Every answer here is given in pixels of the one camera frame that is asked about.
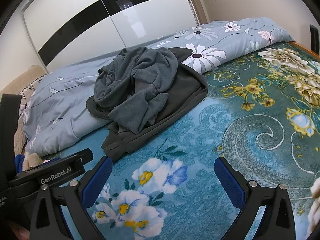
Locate grey sweatshirt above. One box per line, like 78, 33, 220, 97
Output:
94, 47, 178, 134

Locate beige plush toy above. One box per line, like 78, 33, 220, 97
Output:
22, 152, 43, 171

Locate light blue floral quilt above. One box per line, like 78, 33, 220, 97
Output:
23, 17, 293, 157

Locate beige patterned headboard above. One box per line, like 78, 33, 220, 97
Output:
1, 65, 45, 155

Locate teal floral plush blanket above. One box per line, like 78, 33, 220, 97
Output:
60, 41, 320, 240

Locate dark green-black garment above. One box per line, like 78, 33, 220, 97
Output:
86, 47, 208, 162

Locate white black-striped wardrobe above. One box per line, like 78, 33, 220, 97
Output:
23, 0, 199, 71

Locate orange wooden bed frame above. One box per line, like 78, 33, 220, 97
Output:
290, 42, 320, 61

